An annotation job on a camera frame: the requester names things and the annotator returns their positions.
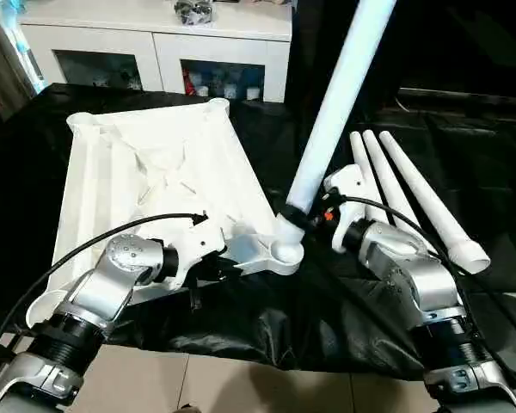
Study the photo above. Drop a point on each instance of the white plastic table top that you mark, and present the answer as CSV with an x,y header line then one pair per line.
x,y
112,172

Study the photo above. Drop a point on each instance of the black mat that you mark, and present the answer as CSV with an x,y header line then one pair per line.
x,y
262,327

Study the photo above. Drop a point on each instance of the dark object on cabinet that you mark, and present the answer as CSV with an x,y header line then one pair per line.
x,y
195,10

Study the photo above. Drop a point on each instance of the red bottle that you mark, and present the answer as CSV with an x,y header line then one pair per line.
x,y
191,84

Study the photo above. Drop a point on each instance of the white cabinet with glass doors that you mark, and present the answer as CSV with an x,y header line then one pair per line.
x,y
155,43

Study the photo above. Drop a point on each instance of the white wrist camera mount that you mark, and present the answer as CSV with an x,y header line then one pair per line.
x,y
348,193
198,245

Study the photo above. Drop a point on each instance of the white plastic table leg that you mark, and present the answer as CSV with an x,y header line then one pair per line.
x,y
339,86
430,202
357,146
382,172

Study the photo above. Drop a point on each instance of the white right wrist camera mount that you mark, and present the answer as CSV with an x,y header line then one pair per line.
x,y
348,193

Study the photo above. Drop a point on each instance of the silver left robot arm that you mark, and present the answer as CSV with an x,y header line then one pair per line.
x,y
99,284

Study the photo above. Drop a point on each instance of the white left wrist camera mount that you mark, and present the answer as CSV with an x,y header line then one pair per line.
x,y
198,245

